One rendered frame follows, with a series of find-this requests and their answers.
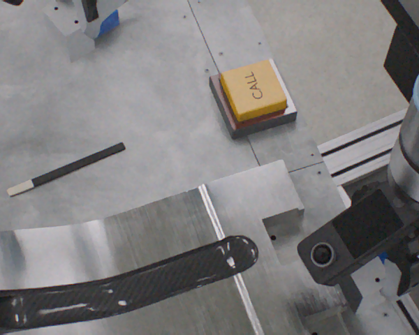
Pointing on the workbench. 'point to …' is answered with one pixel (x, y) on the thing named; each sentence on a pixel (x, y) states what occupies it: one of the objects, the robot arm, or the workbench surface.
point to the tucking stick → (65, 169)
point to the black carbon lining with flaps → (117, 289)
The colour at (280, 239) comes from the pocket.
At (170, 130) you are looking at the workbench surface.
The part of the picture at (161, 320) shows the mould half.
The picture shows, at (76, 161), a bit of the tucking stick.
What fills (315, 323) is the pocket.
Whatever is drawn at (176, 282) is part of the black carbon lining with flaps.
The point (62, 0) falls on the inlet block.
